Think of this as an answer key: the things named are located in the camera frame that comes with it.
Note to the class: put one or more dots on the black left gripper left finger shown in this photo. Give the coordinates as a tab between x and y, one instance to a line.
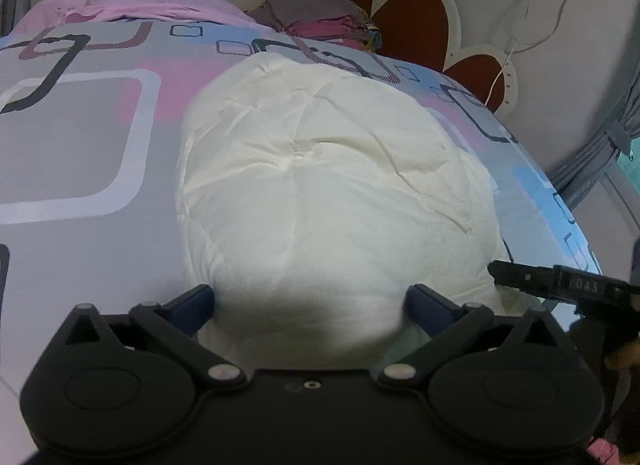
172	327

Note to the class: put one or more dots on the pink blanket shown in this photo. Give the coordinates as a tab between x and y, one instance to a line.
54	13

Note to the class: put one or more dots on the white quilted duvet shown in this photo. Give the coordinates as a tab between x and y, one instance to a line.
310	199

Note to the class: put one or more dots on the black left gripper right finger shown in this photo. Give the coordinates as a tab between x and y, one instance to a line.
452	329

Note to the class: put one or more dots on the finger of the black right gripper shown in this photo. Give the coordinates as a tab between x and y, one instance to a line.
534	281

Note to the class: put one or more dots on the folded clothes pile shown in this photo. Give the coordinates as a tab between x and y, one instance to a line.
336	21

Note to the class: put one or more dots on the patterned grey blue bedsheet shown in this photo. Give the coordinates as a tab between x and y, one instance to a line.
90	119

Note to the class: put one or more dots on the red white heart headboard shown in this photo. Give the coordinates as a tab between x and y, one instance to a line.
429	33

